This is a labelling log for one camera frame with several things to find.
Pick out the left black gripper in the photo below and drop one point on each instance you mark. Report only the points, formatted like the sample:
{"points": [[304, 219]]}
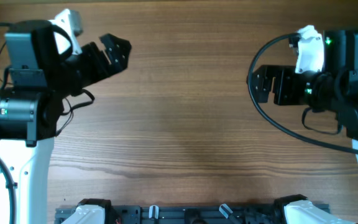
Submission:
{"points": [[118, 62]]}

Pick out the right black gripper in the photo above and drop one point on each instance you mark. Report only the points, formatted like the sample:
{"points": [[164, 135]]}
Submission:
{"points": [[284, 74]]}

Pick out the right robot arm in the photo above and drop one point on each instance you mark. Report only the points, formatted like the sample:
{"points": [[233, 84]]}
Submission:
{"points": [[324, 78]]}

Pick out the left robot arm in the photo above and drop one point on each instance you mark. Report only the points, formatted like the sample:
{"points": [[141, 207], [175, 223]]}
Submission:
{"points": [[44, 71]]}

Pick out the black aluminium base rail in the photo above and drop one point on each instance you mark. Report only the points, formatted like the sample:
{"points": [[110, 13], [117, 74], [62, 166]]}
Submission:
{"points": [[290, 209]]}

